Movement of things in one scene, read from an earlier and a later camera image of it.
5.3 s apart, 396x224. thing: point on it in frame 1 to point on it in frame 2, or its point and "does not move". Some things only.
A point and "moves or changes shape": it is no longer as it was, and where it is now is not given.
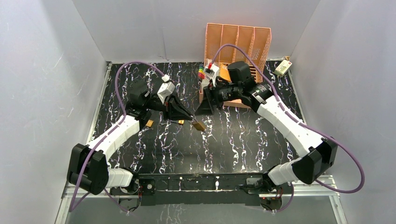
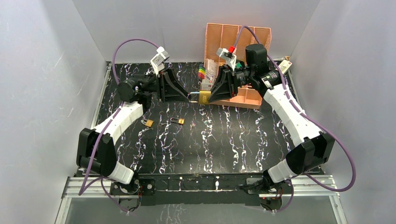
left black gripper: x=167 y=108 to x=162 y=85
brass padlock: x=198 y=125 moves or changes shape
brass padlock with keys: x=149 y=123 does not move
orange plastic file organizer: x=254 y=41 does not move
